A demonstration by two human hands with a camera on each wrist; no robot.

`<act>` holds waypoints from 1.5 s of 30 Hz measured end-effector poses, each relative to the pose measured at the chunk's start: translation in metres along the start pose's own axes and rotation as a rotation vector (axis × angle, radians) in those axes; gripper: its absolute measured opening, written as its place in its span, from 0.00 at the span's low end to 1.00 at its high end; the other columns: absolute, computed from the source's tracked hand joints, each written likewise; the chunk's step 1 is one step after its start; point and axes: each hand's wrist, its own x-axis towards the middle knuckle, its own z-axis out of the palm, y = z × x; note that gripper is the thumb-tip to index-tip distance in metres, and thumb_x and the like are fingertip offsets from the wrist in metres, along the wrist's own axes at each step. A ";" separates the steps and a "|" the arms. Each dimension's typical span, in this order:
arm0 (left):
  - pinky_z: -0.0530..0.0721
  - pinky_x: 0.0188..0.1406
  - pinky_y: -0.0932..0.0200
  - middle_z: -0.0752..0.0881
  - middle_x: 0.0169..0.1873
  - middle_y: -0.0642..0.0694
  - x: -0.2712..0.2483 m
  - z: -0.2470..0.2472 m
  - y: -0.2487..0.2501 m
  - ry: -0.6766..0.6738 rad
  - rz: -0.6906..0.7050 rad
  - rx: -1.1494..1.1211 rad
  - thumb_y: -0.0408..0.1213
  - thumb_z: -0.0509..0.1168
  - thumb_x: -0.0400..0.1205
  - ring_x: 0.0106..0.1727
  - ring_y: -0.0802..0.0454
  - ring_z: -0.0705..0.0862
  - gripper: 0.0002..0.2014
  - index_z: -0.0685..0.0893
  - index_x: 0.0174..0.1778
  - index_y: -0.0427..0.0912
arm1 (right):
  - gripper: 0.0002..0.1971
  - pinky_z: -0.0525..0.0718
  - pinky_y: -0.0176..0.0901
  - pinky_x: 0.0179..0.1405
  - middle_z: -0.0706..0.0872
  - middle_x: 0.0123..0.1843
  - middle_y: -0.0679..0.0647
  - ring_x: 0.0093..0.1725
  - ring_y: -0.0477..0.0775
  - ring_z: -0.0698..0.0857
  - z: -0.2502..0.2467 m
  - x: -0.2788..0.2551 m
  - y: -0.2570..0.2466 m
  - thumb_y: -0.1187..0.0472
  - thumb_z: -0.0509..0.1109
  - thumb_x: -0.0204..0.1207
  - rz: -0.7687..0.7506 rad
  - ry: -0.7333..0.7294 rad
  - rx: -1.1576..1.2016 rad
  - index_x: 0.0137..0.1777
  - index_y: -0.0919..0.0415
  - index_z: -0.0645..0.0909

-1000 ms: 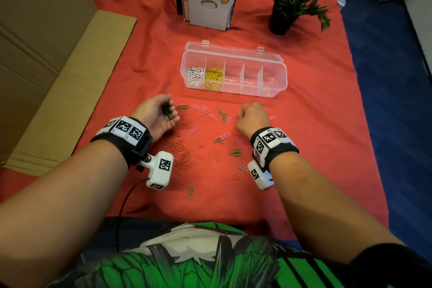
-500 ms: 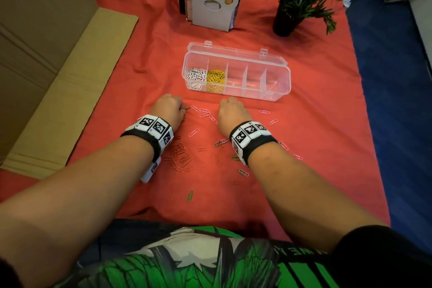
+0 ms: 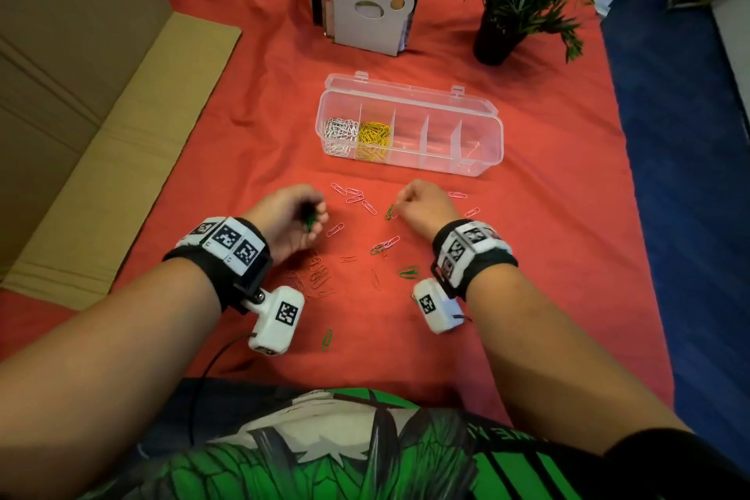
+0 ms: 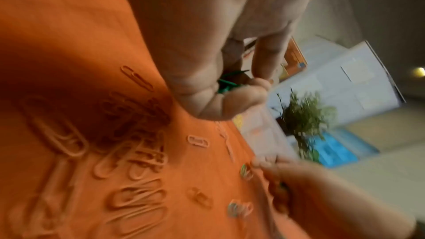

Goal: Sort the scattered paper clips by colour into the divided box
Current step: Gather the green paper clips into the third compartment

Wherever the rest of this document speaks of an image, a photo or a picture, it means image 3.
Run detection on person's left hand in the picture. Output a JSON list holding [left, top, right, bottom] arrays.
[[243, 184, 330, 265]]

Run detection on person's right hand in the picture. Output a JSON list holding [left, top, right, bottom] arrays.
[[393, 179, 463, 243]]

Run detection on colored paper clips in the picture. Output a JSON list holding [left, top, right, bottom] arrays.
[[287, 181, 483, 353]]

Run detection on clear plastic compartment box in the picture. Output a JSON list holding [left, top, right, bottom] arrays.
[[315, 70, 505, 178]]

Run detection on pile of yellow paper clips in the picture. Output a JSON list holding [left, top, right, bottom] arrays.
[[355, 120, 392, 162]]

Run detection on pile of white paper clips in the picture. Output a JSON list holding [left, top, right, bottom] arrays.
[[323, 117, 359, 158]]

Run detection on person's left forearm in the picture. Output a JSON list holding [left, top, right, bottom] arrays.
[[0, 256, 223, 500]]

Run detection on person's right forearm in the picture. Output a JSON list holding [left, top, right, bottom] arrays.
[[466, 263, 692, 457]]

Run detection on large brown cardboard box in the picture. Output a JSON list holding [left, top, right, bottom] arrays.
[[0, 0, 242, 312]]

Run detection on black white marker wristband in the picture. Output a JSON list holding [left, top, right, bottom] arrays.
[[430, 219, 520, 302], [162, 216, 273, 313]]

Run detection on red tablecloth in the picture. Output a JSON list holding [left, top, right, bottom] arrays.
[[0, 0, 676, 427]]

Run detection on white paw-shaped bookend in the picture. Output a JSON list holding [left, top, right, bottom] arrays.
[[325, 0, 416, 58]]

